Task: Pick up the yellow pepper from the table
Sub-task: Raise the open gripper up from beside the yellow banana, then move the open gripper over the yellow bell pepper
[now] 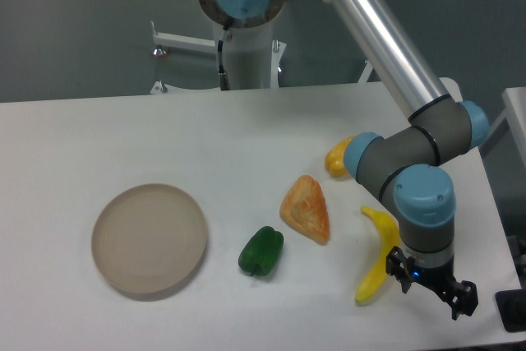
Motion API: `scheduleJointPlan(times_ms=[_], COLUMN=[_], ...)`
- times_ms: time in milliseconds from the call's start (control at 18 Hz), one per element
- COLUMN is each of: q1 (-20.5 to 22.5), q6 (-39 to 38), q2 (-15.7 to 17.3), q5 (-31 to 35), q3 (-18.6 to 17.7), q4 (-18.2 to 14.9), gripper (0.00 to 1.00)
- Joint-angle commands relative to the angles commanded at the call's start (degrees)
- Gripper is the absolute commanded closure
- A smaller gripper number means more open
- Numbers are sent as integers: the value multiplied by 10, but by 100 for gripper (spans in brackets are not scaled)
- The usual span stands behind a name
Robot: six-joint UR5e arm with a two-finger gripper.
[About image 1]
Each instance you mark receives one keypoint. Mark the orange toast slice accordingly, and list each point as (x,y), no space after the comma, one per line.
(304,210)

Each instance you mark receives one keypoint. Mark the white side table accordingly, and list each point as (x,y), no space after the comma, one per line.
(511,119)

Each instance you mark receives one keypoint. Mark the green bell pepper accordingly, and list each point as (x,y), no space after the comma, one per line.
(262,251)

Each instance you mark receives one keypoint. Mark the beige round plate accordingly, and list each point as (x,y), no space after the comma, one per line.
(149,240)

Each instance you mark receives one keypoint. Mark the yellow bell pepper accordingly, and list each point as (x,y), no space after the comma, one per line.
(334,160)

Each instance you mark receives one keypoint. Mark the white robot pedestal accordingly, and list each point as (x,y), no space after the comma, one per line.
(245,59)

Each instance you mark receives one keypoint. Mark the yellow banana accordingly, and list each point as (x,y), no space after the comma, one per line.
(388,232)

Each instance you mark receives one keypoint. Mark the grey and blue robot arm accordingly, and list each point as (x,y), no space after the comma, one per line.
(403,172)

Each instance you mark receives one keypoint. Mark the black device at right edge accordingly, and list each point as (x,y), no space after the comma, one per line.
(511,307)

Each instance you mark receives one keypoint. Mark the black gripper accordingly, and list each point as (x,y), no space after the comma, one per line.
(435,271)

